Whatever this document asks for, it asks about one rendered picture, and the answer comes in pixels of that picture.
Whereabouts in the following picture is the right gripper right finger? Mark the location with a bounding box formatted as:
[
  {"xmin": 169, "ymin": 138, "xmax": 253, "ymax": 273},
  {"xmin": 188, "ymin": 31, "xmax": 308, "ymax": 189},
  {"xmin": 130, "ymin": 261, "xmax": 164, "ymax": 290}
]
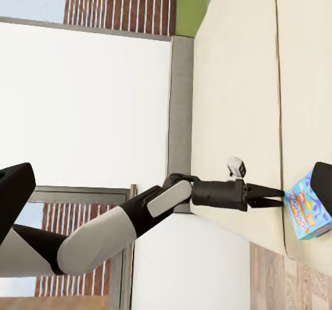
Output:
[{"xmin": 310, "ymin": 162, "xmax": 332, "ymax": 218}]

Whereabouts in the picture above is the board game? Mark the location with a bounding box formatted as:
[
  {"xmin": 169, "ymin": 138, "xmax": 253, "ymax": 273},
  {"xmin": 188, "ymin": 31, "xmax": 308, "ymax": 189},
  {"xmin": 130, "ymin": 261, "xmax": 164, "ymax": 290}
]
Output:
[{"xmin": 283, "ymin": 170, "xmax": 332, "ymax": 240}]

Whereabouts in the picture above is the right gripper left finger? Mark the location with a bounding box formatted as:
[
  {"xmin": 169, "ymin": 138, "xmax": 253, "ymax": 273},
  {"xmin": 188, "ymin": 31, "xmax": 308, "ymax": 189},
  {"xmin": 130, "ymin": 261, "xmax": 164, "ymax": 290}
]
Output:
[{"xmin": 0, "ymin": 162, "xmax": 36, "ymax": 245}]

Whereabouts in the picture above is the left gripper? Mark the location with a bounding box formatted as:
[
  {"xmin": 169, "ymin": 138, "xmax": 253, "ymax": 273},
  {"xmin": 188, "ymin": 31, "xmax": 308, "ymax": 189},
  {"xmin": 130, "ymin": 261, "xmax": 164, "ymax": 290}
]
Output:
[{"xmin": 207, "ymin": 178, "xmax": 285, "ymax": 212}]

